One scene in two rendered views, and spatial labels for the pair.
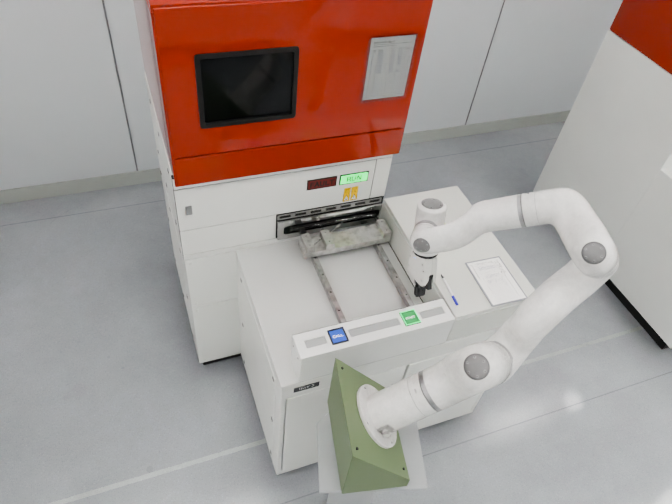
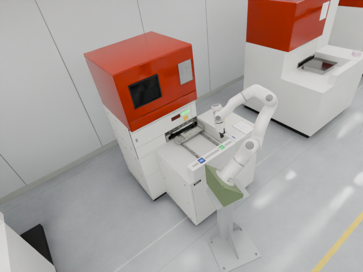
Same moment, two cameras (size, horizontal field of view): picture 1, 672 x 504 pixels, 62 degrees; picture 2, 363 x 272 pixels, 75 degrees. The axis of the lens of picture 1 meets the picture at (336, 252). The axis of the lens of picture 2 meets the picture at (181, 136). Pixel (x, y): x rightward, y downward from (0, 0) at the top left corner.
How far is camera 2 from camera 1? 0.53 m
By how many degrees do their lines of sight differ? 8
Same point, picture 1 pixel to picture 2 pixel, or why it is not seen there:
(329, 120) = (173, 94)
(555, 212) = (253, 92)
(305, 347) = (193, 167)
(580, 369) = (283, 154)
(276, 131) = (158, 103)
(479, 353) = (248, 141)
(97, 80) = (80, 117)
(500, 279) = (244, 126)
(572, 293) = (268, 113)
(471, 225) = (230, 106)
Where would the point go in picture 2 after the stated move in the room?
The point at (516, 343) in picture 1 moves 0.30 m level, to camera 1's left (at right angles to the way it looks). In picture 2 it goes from (258, 135) to (222, 143)
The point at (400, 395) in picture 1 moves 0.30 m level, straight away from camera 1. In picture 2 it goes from (229, 166) to (228, 142)
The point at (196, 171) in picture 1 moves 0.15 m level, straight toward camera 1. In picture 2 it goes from (136, 124) to (142, 133)
